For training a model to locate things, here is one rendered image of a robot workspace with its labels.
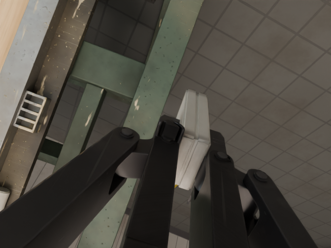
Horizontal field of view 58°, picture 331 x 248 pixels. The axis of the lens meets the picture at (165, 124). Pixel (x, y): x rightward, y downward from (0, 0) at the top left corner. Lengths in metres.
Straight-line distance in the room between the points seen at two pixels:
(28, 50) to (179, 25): 0.28
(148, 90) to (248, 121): 1.72
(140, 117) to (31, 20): 0.27
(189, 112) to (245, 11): 1.59
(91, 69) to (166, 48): 0.17
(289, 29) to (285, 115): 0.64
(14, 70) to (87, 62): 0.14
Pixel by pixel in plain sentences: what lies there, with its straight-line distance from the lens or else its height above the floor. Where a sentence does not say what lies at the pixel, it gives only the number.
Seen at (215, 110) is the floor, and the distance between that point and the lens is 2.18.
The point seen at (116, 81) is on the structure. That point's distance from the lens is 0.64.
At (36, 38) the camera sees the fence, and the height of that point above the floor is 1.14.
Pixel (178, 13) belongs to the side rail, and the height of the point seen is 1.04.
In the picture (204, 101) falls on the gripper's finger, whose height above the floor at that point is 1.42.
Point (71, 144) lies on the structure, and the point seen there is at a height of 1.22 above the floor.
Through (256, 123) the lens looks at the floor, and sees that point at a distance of 2.25.
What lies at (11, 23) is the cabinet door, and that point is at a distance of 0.66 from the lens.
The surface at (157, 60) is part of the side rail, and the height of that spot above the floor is 1.12.
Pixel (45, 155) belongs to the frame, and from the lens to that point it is 1.70.
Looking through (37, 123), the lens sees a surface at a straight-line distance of 0.60.
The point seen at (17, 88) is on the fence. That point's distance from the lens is 0.61.
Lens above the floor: 1.56
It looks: 41 degrees down
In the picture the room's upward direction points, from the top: 163 degrees counter-clockwise
